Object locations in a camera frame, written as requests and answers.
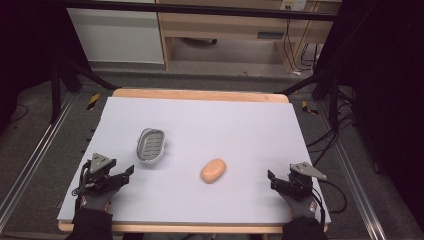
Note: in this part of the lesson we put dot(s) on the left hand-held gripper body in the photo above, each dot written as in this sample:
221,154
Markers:
98,173

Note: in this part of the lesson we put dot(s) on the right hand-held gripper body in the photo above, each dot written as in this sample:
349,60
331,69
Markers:
301,181

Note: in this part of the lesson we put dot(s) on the person's right hand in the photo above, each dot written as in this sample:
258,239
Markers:
302,207

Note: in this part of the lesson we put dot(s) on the person's left hand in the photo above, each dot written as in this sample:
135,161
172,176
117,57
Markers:
94,202

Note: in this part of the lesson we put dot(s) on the metal soap dish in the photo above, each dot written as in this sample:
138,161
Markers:
151,144

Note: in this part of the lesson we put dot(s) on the yellow black floor tape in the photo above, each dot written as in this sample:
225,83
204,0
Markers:
93,101
309,108

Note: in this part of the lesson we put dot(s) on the white table mat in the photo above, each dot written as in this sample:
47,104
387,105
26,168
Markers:
213,133

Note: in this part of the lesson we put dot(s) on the black metal stand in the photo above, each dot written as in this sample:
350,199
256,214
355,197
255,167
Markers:
63,83
330,86

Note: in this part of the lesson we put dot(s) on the wooden table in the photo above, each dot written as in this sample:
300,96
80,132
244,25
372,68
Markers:
200,95

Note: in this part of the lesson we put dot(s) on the black curtain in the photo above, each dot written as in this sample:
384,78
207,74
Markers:
26,43
386,83

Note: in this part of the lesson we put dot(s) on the white cabinet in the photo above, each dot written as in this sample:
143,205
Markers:
116,33

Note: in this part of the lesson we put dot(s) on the wooden desk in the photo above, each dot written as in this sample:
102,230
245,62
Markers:
220,23

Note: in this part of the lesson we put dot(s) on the white power strip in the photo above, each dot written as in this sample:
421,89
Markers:
293,4

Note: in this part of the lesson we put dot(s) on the aluminium floor rail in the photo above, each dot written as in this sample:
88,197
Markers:
36,153
356,186

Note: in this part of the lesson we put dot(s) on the black frame bar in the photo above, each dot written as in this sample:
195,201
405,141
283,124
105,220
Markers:
200,9

